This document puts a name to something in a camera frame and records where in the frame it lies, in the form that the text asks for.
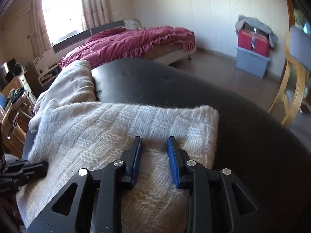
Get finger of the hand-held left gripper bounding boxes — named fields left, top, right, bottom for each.
left=14, top=160, right=48, bottom=171
left=23, top=168, right=48, bottom=179

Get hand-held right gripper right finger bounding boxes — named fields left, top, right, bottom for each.
left=166, top=136, right=270, bottom=233

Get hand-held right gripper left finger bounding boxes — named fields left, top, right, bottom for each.
left=25, top=136, right=143, bottom=233

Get cream block-pattern knit sweater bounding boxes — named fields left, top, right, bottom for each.
left=17, top=103, right=219, bottom=233

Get cluttered wooden desk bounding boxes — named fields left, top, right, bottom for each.
left=0, top=61, right=37, bottom=156

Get white bedside cabinet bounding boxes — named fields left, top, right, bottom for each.
left=33, top=47, right=62, bottom=87

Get bed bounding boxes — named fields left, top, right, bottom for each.
left=52, top=20, right=197, bottom=66

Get crimson ruffled bedspread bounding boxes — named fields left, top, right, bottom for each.
left=58, top=25, right=196, bottom=70

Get beige patterned curtain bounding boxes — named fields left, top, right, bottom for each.
left=31, top=0, right=53, bottom=54
left=79, top=0, right=110, bottom=31

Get window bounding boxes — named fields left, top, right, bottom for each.
left=41, top=0, right=84, bottom=47

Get grey garment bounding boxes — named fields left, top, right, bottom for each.
left=234, top=15, right=279, bottom=49

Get grey armchair wooden arms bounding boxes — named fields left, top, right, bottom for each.
left=267, top=25, right=311, bottom=130

